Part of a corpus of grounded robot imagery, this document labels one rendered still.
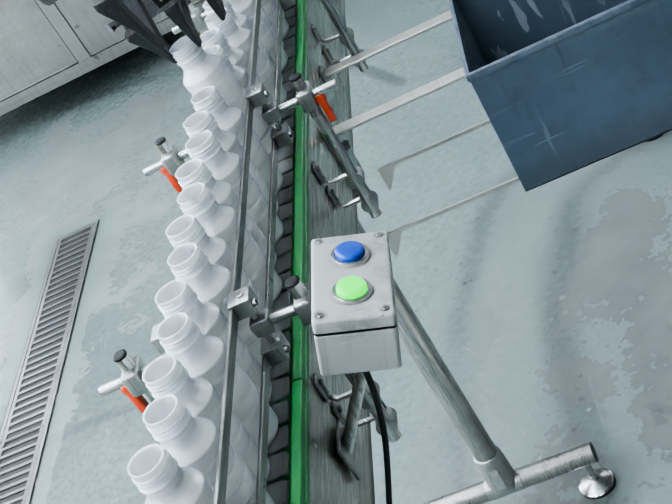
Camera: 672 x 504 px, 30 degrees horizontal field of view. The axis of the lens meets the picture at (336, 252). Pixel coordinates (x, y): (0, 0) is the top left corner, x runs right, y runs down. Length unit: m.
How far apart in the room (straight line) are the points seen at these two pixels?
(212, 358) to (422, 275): 1.96
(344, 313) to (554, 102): 0.74
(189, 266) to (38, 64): 3.91
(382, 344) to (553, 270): 1.78
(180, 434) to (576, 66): 0.91
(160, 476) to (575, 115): 0.98
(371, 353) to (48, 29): 3.99
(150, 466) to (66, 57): 4.10
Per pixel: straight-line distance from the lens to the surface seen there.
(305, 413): 1.31
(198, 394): 1.18
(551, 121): 1.84
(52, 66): 5.16
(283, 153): 1.74
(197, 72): 1.64
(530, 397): 2.67
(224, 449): 1.13
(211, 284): 1.31
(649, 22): 1.80
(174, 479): 1.08
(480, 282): 3.02
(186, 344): 1.21
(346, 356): 1.20
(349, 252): 1.24
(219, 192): 1.46
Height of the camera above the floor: 1.77
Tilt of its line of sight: 31 degrees down
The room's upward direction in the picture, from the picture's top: 32 degrees counter-clockwise
